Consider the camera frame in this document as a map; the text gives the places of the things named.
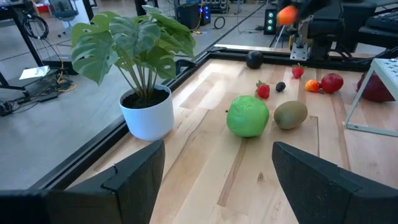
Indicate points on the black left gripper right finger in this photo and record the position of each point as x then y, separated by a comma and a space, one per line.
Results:
311, 193

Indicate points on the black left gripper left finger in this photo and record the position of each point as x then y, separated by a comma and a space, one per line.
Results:
140, 183

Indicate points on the twin orange yellow fruit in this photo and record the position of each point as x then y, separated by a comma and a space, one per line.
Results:
287, 15

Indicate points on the red strawberry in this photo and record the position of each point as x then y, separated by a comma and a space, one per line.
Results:
297, 71
263, 91

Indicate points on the small orange fruit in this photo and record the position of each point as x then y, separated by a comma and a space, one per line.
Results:
312, 85

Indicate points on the brown kiwi fruit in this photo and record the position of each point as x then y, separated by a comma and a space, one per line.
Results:
290, 114

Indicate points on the blackberry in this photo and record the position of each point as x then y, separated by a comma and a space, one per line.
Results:
280, 86

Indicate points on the green apple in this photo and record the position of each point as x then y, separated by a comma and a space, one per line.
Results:
247, 116

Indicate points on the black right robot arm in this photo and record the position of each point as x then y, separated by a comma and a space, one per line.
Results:
325, 31

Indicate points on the computer tower with green lights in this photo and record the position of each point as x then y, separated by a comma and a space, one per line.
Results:
270, 20

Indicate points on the green plant in white pot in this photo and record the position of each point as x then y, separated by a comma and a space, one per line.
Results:
146, 118

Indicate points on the laptop with backlit keyboard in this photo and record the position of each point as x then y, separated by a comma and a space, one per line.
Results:
384, 20

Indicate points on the red plum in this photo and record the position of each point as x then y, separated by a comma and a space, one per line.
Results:
332, 82

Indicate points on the dark red bell pepper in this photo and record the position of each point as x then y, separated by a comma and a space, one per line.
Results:
373, 91

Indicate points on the black computer tower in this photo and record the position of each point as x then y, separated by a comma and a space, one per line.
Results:
189, 14

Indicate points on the black floor box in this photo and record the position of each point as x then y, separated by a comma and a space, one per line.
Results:
62, 63

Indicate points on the white paper sheet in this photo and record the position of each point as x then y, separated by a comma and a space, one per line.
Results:
34, 72

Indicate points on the black desk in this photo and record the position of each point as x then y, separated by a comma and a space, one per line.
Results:
29, 43

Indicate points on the grey swivel chair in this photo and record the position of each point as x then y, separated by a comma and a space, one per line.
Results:
63, 13

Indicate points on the silver metal bracket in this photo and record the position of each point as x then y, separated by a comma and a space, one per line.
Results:
300, 51

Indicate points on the black aluminium table frame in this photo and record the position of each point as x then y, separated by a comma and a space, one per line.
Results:
93, 152

